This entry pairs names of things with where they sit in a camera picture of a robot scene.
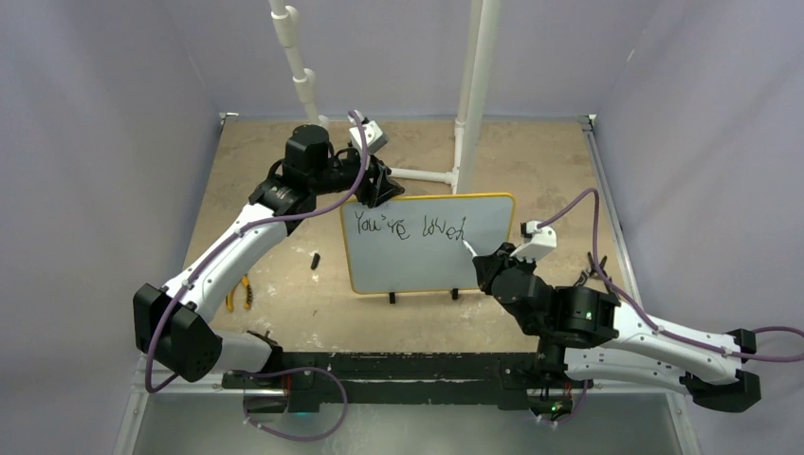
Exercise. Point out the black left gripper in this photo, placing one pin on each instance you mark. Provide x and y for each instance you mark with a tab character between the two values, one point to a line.
370	191

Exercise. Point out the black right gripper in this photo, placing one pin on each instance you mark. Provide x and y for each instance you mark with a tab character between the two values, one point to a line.
487	263

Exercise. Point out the white whiteboard marker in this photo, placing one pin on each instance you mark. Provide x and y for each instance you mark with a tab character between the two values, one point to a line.
469	248

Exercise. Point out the yellow framed whiteboard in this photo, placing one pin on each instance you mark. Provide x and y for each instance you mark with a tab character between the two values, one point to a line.
414	244

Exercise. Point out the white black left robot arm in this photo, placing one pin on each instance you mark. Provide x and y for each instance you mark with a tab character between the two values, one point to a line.
172	321

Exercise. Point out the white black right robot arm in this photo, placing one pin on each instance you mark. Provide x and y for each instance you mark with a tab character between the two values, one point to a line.
585	334

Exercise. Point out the black pliers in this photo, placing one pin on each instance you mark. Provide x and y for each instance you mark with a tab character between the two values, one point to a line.
594	270

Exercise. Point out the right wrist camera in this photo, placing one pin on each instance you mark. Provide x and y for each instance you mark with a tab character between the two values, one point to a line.
537	242

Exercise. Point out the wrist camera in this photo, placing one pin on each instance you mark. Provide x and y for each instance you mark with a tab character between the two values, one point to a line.
374	135
537	242

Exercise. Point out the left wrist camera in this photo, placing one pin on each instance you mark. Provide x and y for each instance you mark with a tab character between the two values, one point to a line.
374	135

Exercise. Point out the aluminium table edge rail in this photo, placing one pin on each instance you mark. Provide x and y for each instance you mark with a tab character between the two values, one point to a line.
676	404

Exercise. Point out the yellow handled pliers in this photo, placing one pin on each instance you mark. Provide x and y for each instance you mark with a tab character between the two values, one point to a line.
244	290

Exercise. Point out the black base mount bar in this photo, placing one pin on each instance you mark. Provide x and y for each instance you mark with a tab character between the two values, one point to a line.
301	382

